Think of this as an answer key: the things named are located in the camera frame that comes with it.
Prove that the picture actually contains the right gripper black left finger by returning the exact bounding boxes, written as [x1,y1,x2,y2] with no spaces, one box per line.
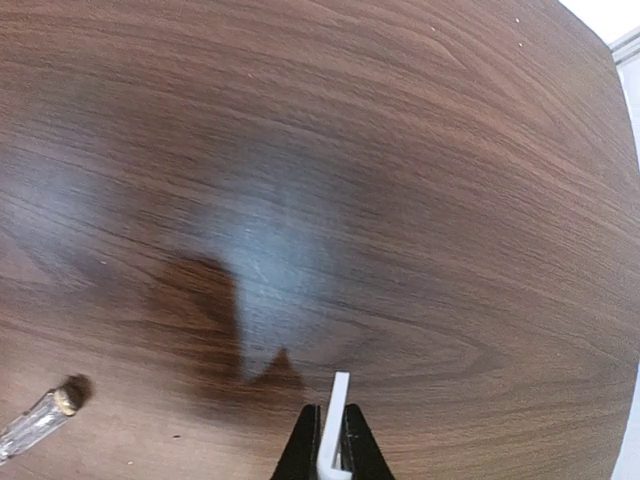
[270,404,321,480]

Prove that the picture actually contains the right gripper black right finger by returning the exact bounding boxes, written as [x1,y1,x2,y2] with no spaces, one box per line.
[340,403,395,480]

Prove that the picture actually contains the white battery compartment cover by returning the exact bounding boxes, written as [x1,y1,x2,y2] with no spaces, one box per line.
[316,371,353,480]

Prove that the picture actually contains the clear handle screwdriver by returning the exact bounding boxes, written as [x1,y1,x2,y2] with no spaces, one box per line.
[1,375,87,465]

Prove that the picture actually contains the right aluminium corner post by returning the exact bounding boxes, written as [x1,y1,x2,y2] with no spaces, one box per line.
[609,27,640,67]

